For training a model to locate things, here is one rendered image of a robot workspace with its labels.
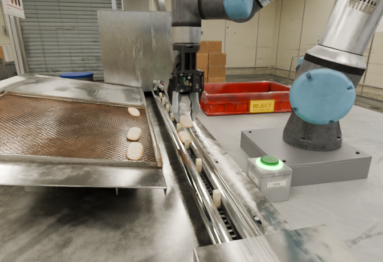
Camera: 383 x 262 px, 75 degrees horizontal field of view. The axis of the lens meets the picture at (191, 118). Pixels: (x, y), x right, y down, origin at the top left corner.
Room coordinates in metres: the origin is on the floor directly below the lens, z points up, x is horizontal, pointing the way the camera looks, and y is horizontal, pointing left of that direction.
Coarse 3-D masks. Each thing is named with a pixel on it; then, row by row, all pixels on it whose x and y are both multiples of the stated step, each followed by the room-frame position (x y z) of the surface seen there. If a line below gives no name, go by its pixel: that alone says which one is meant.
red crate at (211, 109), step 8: (200, 104) 1.23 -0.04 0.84; (208, 104) 1.08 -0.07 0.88; (216, 104) 1.09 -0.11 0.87; (224, 104) 1.10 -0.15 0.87; (232, 104) 1.11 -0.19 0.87; (240, 104) 1.11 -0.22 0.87; (248, 104) 1.11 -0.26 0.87; (280, 104) 1.15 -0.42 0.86; (288, 104) 1.15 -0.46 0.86; (208, 112) 1.09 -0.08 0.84; (216, 112) 1.09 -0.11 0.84; (224, 112) 1.10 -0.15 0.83; (232, 112) 1.10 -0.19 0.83; (240, 112) 1.11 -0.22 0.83; (248, 112) 1.11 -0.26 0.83; (264, 112) 1.12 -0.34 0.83; (272, 112) 1.14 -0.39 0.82; (280, 112) 1.15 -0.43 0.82
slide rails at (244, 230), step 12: (156, 96) 1.37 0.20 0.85; (168, 120) 0.93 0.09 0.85; (180, 144) 0.70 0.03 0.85; (192, 144) 0.70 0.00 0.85; (204, 156) 0.62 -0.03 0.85; (192, 168) 0.55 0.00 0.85; (204, 168) 0.55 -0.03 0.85; (216, 180) 0.50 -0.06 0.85; (204, 192) 0.45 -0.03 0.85; (228, 204) 0.41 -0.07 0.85; (216, 216) 0.37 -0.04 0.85; (240, 216) 0.37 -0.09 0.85; (240, 228) 0.34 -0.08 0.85; (228, 240) 0.32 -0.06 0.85
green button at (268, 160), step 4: (264, 156) 0.50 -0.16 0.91; (268, 156) 0.50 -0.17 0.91; (260, 160) 0.49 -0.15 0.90; (264, 160) 0.48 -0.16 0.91; (268, 160) 0.48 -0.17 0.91; (272, 160) 0.48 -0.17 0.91; (276, 160) 0.48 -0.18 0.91; (264, 164) 0.47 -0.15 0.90; (268, 164) 0.47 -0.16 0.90; (272, 164) 0.47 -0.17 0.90; (276, 164) 0.47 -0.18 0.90
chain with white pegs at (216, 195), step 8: (160, 96) 1.37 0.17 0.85; (168, 112) 1.09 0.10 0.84; (176, 128) 0.87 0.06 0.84; (184, 144) 0.72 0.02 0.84; (192, 160) 0.62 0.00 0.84; (200, 160) 0.55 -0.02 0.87; (200, 168) 0.55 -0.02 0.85; (200, 176) 0.53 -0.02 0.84; (208, 184) 0.49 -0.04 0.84; (208, 192) 0.46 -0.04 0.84; (216, 192) 0.42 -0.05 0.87; (216, 200) 0.42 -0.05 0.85; (224, 216) 0.39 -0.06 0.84; (232, 232) 0.35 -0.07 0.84
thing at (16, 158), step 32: (0, 96) 0.81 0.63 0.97; (32, 96) 0.87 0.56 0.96; (64, 96) 0.90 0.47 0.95; (0, 128) 0.56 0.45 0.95; (32, 128) 0.59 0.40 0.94; (96, 128) 0.66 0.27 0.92; (128, 128) 0.70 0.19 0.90; (0, 160) 0.42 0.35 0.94; (32, 160) 0.43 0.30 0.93; (64, 160) 0.44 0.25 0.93; (96, 160) 0.45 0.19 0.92; (128, 160) 0.50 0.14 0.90; (160, 160) 0.51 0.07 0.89
